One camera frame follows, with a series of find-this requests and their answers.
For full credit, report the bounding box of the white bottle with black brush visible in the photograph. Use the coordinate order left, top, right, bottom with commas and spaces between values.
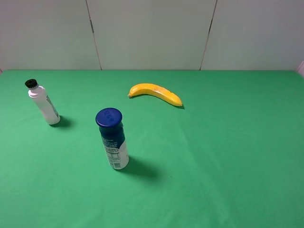
25, 79, 60, 125

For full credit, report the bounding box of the yellow banana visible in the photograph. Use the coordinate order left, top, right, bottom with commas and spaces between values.
128, 83, 183, 107

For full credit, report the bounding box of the blue capped bottle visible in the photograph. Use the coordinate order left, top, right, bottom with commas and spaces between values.
95, 108, 129, 170

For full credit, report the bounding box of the green table cloth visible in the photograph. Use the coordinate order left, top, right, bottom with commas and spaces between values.
0, 70, 304, 228

